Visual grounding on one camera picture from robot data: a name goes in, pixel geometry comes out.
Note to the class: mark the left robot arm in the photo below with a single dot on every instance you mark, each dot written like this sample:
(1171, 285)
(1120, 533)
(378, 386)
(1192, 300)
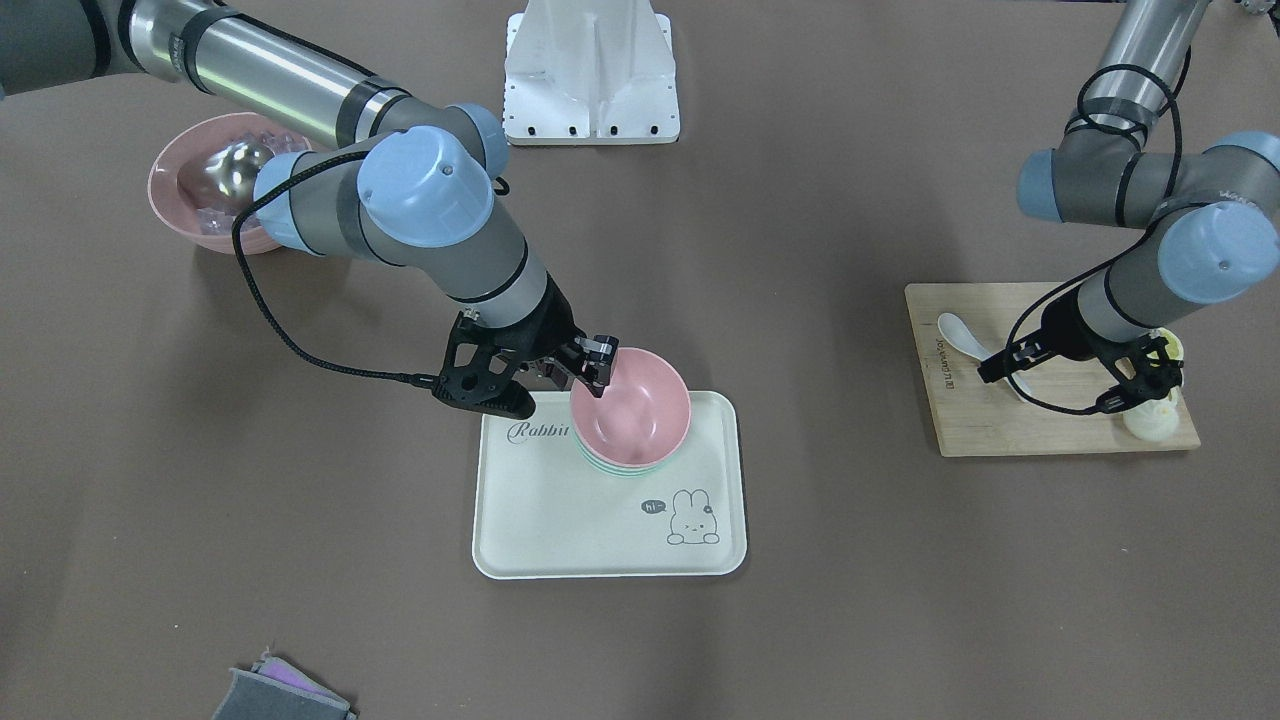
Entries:
(1207, 217)

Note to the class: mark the white steamed bun toy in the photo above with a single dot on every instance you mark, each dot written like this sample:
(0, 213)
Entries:
(1155, 420)

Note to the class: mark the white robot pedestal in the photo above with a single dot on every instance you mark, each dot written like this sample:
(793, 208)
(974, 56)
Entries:
(590, 73)

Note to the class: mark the lemon slice front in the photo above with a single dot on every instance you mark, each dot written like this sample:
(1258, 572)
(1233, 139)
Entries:
(1173, 347)

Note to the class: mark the cream serving tray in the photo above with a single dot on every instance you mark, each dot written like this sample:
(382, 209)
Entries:
(545, 510)

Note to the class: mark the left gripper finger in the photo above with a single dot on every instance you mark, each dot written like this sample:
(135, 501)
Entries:
(1027, 348)
(997, 367)

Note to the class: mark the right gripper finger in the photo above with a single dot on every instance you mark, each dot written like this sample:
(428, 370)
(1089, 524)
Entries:
(600, 352)
(593, 375)

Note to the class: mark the metal ice scoop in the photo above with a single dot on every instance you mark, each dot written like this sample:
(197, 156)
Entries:
(225, 179)

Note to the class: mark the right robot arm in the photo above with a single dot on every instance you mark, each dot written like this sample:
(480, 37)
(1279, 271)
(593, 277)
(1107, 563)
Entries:
(393, 179)

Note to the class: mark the grey folded cloth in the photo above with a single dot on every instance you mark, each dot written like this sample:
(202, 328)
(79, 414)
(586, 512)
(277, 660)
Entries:
(274, 688)

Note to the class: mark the large pink bowl with ice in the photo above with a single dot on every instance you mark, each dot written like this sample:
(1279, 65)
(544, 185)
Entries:
(206, 227)

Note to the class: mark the stacked green bowls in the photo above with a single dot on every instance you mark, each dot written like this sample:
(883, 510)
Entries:
(618, 470)

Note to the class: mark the wooden cutting board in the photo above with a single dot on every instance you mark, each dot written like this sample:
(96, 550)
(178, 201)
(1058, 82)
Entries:
(975, 419)

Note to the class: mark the white ceramic spoon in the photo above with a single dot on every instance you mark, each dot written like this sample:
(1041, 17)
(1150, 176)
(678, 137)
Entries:
(957, 334)

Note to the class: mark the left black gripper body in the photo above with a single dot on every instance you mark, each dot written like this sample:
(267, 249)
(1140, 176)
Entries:
(1070, 338)

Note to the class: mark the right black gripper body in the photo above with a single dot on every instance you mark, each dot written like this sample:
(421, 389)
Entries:
(553, 322)

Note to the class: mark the small pink bowl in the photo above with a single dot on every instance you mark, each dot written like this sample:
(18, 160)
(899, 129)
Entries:
(643, 416)

